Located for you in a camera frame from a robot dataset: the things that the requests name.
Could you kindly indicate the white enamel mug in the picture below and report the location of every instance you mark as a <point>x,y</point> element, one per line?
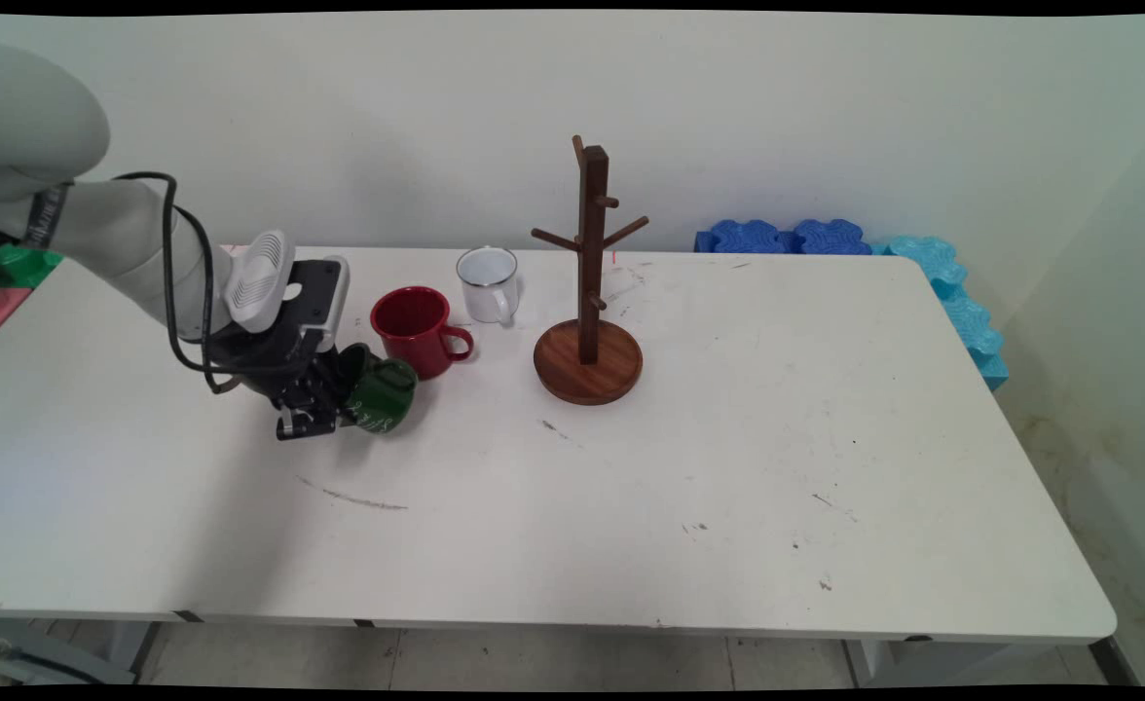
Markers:
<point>483,287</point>

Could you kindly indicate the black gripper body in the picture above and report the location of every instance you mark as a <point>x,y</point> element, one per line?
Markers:
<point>276,365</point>

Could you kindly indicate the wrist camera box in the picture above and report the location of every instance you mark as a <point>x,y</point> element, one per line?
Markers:
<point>314,292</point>

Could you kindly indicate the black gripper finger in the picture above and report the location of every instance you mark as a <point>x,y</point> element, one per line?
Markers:
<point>351,365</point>
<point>308,417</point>

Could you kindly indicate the green foam mat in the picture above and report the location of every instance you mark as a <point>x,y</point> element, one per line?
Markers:
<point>13,265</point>

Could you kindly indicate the red enamel mug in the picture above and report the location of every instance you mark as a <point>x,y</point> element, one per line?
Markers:
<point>417,341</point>

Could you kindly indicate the dark blue foam mat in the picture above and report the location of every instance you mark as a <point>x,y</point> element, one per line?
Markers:
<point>743,239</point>
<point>831,239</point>

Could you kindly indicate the green enamel mug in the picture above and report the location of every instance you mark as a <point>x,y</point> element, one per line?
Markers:
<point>387,394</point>

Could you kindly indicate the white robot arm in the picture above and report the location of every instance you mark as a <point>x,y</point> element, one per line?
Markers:
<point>37,117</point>

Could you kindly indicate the light blue foam mat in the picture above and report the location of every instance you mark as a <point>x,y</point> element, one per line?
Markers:
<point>928,258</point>
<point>991,372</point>
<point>972,326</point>

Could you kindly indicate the wooden mug tree stand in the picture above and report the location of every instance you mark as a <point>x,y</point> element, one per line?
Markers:
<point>590,360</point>

